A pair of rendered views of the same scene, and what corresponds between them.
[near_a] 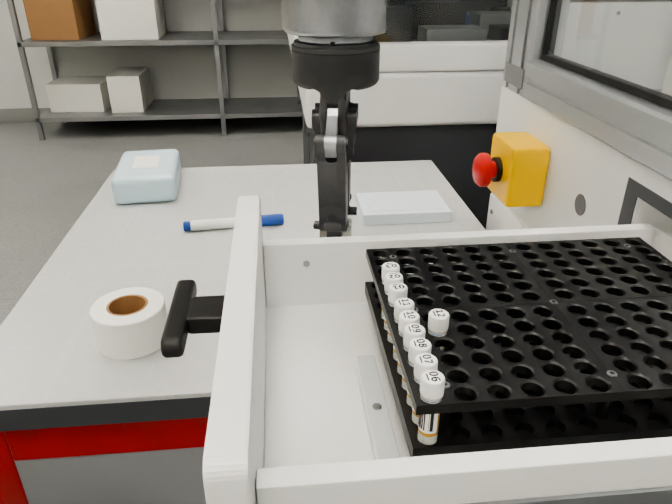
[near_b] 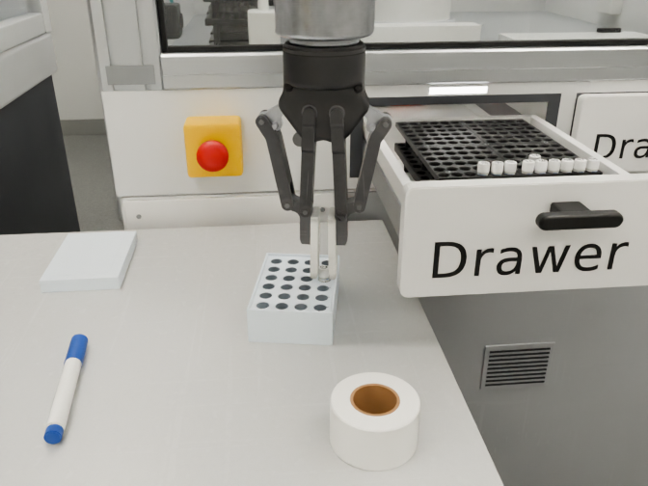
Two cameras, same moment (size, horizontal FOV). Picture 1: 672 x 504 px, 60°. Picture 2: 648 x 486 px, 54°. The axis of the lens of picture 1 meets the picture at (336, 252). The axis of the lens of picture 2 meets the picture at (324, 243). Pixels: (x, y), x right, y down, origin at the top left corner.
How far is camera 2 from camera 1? 79 cm
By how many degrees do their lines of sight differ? 79
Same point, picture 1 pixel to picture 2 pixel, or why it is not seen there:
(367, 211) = (107, 274)
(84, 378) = (455, 463)
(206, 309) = (576, 205)
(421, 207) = (116, 243)
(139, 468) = not seen: outside the picture
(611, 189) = not seen: hidden behind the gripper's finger
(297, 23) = (363, 27)
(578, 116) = (275, 78)
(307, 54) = (358, 54)
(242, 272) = (553, 179)
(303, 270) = not seen: hidden behind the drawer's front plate
